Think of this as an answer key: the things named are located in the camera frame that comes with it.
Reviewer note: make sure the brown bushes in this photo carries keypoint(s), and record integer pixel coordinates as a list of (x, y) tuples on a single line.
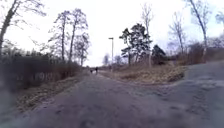
[(196, 53)]

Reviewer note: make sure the small bare tree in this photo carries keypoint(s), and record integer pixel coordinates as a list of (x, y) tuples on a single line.
[(81, 50)]

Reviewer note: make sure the dark conifer tree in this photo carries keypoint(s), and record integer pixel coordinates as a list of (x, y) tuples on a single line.
[(158, 55)]

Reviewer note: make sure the grey side path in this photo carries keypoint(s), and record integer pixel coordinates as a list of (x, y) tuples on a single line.
[(206, 73)]

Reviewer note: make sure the pale thin bare tree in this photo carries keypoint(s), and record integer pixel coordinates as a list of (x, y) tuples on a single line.
[(147, 23)]

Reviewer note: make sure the grass verge with leaves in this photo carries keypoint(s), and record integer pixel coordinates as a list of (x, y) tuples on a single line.
[(40, 93)]

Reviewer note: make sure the leaning bare tree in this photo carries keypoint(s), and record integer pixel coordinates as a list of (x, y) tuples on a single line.
[(200, 23)]

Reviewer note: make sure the person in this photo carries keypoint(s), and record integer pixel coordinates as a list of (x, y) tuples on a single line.
[(96, 70), (91, 71)]

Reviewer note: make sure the clump of dark pine trees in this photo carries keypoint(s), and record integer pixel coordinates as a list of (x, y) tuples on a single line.
[(136, 41)]

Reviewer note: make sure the grey asphalt path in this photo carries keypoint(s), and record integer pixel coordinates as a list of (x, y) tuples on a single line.
[(110, 106)]

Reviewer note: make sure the distant bare tree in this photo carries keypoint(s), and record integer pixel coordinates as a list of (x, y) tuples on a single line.
[(106, 60), (117, 60)]

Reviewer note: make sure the dry grass slope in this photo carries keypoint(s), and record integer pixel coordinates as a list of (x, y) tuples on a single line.
[(146, 73)]

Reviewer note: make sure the dark brown hedge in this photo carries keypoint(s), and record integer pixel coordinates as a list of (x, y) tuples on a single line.
[(33, 71)]

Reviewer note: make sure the large bare tree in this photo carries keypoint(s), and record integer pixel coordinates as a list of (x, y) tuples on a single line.
[(5, 26)]

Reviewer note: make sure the lamp post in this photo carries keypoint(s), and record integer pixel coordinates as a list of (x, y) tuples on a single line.
[(112, 53)]

